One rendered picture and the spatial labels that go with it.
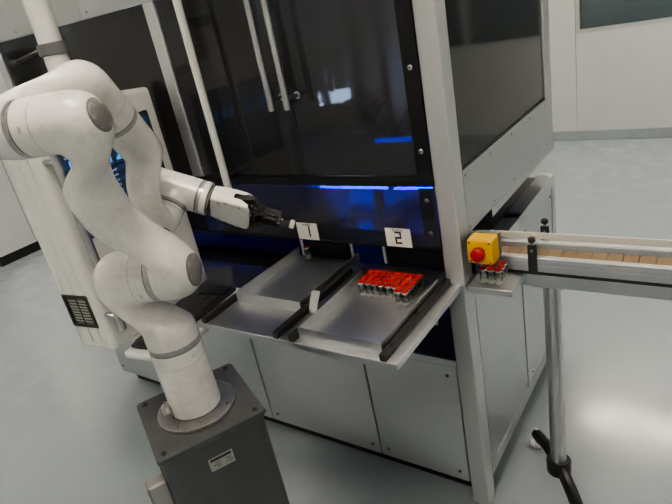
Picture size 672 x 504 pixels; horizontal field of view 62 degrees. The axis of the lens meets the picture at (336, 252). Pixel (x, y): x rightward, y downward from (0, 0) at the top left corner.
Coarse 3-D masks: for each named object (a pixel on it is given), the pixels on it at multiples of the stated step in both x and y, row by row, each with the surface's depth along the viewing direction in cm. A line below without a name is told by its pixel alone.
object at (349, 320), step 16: (352, 288) 172; (432, 288) 159; (336, 304) 165; (352, 304) 164; (368, 304) 162; (384, 304) 160; (416, 304) 151; (320, 320) 159; (336, 320) 157; (352, 320) 156; (368, 320) 154; (384, 320) 153; (400, 320) 145; (304, 336) 151; (320, 336) 148; (336, 336) 144; (352, 336) 148; (368, 336) 147; (384, 336) 145; (368, 352) 140
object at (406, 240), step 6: (390, 228) 167; (396, 228) 166; (390, 234) 168; (396, 234) 167; (402, 234) 166; (408, 234) 165; (390, 240) 169; (402, 240) 167; (408, 240) 166; (396, 246) 169; (402, 246) 168; (408, 246) 166
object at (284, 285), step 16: (288, 256) 199; (304, 256) 203; (272, 272) 193; (288, 272) 193; (304, 272) 190; (320, 272) 188; (336, 272) 179; (240, 288) 181; (256, 288) 186; (272, 288) 184; (288, 288) 182; (304, 288) 179; (320, 288) 173; (256, 304) 176; (272, 304) 172; (288, 304) 167; (304, 304) 167
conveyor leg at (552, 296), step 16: (544, 288) 165; (544, 304) 168; (560, 304) 166; (544, 320) 171; (560, 320) 168; (560, 336) 170; (560, 352) 172; (560, 368) 175; (560, 384) 177; (560, 400) 179; (560, 416) 182; (560, 432) 184; (560, 448) 187
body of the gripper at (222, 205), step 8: (216, 192) 134; (224, 192) 135; (232, 192) 135; (240, 192) 135; (208, 200) 135; (216, 200) 134; (224, 200) 134; (232, 200) 134; (240, 200) 134; (208, 208) 136; (216, 208) 136; (224, 208) 135; (232, 208) 135; (240, 208) 134; (248, 208) 134; (216, 216) 140; (224, 216) 139; (232, 216) 138; (240, 216) 137; (248, 216) 136; (232, 224) 141; (240, 224) 140; (248, 224) 140
